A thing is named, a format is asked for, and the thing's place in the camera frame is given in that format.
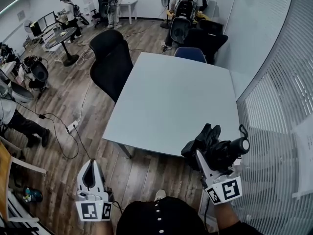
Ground small white desk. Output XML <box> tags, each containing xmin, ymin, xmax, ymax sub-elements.
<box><xmin>118</xmin><ymin>0</ymin><xmax>139</xmax><ymax>25</ymax></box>

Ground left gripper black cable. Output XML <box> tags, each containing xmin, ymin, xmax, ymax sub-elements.
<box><xmin>111</xmin><ymin>199</ymin><xmax>125</xmax><ymax>215</ymax></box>

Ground white stool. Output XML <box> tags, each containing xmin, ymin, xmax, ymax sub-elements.
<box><xmin>41</xmin><ymin>29</ymin><xmax>64</xmax><ymax>58</ymax></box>

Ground white table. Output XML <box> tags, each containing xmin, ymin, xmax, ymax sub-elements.
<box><xmin>102</xmin><ymin>52</ymin><xmax>242</xmax><ymax>158</ymax></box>

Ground person's black shirt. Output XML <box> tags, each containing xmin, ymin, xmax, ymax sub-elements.
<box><xmin>115</xmin><ymin>196</ymin><xmax>264</xmax><ymax>235</ymax></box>

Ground teal bag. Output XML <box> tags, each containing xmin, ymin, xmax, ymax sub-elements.
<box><xmin>22</xmin><ymin>187</ymin><xmax>44</xmax><ymax>203</ymax></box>

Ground printed paper sheet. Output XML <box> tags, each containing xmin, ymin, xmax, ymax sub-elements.
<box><xmin>291</xmin><ymin>116</ymin><xmax>313</xmax><ymax>200</ymax></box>

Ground wooden chair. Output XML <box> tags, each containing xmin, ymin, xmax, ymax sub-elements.
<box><xmin>0</xmin><ymin>141</ymin><xmax>47</xmax><ymax>224</ymax></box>

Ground computer monitor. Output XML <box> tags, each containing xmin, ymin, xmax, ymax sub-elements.
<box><xmin>31</xmin><ymin>17</ymin><xmax>46</xmax><ymax>38</ymax></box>
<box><xmin>43</xmin><ymin>11</ymin><xmax>58</xmax><ymax>29</ymax></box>

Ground round black table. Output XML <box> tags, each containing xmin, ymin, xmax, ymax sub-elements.
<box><xmin>45</xmin><ymin>26</ymin><xmax>80</xmax><ymax>67</ymax></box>

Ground person's right shoe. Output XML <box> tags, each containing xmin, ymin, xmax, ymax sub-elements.
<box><xmin>154</xmin><ymin>189</ymin><xmax>167</xmax><ymax>202</ymax></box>

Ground white window blinds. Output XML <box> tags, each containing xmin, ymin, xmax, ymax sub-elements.
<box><xmin>236</xmin><ymin>0</ymin><xmax>313</xmax><ymax>235</ymax></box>

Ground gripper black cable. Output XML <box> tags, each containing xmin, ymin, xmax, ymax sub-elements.
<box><xmin>111</xmin><ymin>199</ymin><xmax>125</xmax><ymax>215</ymax></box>
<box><xmin>203</xmin><ymin>199</ymin><xmax>211</xmax><ymax>234</ymax></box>

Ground grey shell office chair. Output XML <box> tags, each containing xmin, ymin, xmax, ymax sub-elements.
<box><xmin>169</xmin><ymin>17</ymin><xmax>192</xmax><ymax>44</ymax></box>

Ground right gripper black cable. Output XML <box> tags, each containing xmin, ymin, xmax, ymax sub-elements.
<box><xmin>203</xmin><ymin>199</ymin><xmax>211</xmax><ymax>234</ymax></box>

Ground black mesh office chair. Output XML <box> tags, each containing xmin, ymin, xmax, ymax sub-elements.
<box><xmin>89</xmin><ymin>29</ymin><xmax>134</xmax><ymax>104</ymax></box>

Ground black floor cable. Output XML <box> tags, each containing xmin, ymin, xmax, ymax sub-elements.
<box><xmin>9</xmin><ymin>99</ymin><xmax>92</xmax><ymax>160</ymax></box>

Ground blue plastic chair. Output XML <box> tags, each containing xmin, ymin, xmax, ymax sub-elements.
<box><xmin>174</xmin><ymin>47</ymin><xmax>207</xmax><ymax>64</ymax></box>

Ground white water dispenser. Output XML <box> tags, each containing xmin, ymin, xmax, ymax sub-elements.
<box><xmin>83</xmin><ymin>0</ymin><xmax>98</xmax><ymax>15</ymax></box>

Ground black umbrella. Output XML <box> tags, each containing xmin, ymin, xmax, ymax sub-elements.
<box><xmin>180</xmin><ymin>123</ymin><xmax>250</xmax><ymax>175</ymax></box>

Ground white power strip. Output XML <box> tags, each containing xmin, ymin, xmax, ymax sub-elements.
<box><xmin>66</xmin><ymin>120</ymin><xmax>80</xmax><ymax>134</ymax></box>

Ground white floor cable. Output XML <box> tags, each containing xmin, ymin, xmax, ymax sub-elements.
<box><xmin>77</xmin><ymin>77</ymin><xmax>93</xmax><ymax>126</ymax></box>

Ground person's left forearm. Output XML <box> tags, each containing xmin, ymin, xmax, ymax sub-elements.
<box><xmin>94</xmin><ymin>219</ymin><xmax>115</xmax><ymax>235</ymax></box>

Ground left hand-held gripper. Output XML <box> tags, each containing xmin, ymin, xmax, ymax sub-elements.
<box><xmin>75</xmin><ymin>159</ymin><xmax>114</xmax><ymax>222</ymax></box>

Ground person's right forearm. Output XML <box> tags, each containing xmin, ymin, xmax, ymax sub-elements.
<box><xmin>213</xmin><ymin>201</ymin><xmax>242</xmax><ymax>231</ymax></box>

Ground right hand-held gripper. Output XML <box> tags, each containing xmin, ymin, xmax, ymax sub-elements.
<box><xmin>195</xmin><ymin>149</ymin><xmax>243</xmax><ymax>205</ymax></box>

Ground round yellow table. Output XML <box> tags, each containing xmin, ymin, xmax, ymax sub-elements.
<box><xmin>193</xmin><ymin>10</ymin><xmax>214</xmax><ymax>24</ymax></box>

